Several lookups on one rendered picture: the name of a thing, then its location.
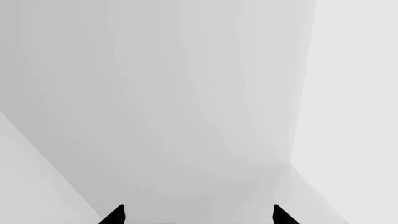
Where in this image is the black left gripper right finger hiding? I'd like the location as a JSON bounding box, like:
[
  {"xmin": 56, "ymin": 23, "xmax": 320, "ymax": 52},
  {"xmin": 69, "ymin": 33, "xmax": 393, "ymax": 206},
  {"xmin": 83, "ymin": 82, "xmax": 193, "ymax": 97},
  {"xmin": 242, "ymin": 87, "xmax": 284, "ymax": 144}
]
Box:
[{"xmin": 272, "ymin": 203, "xmax": 301, "ymax": 224}]

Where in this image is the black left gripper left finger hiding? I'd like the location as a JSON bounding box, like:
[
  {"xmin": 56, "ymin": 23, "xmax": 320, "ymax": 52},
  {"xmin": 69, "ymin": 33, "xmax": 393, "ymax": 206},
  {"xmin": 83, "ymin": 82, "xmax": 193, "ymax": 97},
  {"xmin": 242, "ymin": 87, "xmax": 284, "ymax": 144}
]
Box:
[{"xmin": 98, "ymin": 203, "xmax": 126, "ymax": 224}]

